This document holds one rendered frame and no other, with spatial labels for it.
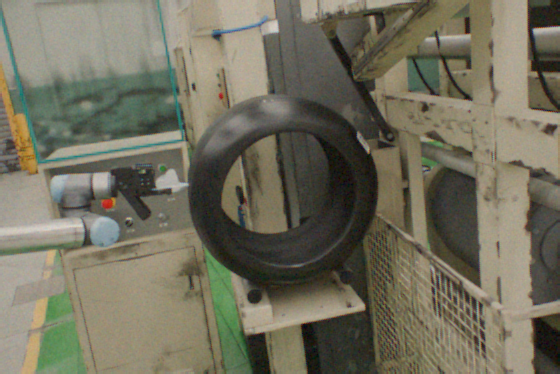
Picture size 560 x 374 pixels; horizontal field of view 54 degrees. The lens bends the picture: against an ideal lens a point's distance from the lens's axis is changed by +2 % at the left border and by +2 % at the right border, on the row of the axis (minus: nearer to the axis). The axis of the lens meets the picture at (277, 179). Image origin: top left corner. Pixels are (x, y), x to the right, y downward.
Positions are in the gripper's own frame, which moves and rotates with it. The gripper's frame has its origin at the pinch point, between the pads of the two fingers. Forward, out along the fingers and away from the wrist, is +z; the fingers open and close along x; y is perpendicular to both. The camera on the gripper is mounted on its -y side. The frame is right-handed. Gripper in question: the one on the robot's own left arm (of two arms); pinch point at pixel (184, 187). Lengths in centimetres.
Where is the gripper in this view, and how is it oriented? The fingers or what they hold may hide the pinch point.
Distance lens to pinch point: 157.9
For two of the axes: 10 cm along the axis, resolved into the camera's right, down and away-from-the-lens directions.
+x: -1.8, -2.3, 9.6
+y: -0.2, -9.7, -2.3
